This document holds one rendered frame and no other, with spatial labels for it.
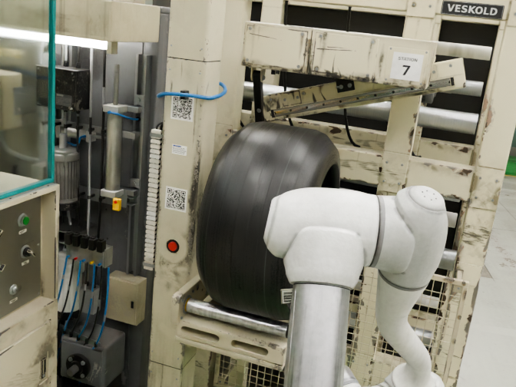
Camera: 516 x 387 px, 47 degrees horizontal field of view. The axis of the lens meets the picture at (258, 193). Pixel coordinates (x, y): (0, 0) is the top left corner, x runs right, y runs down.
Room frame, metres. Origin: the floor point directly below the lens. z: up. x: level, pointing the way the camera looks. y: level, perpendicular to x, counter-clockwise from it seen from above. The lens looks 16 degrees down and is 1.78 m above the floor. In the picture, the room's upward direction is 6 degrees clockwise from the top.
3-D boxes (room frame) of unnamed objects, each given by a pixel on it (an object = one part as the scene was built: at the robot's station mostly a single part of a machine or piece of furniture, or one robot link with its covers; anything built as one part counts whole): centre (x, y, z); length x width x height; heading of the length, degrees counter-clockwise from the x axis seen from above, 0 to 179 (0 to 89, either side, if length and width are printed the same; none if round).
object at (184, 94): (1.86, 0.24, 1.56); 0.19 x 0.19 x 0.06; 73
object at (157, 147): (1.85, 0.33, 1.19); 0.05 x 0.04 x 0.48; 163
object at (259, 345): (1.66, 0.03, 0.84); 0.36 x 0.09 x 0.06; 73
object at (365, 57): (2.04, -0.22, 1.71); 0.61 x 0.25 x 0.15; 73
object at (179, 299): (1.85, 0.16, 0.90); 0.40 x 0.03 x 0.10; 163
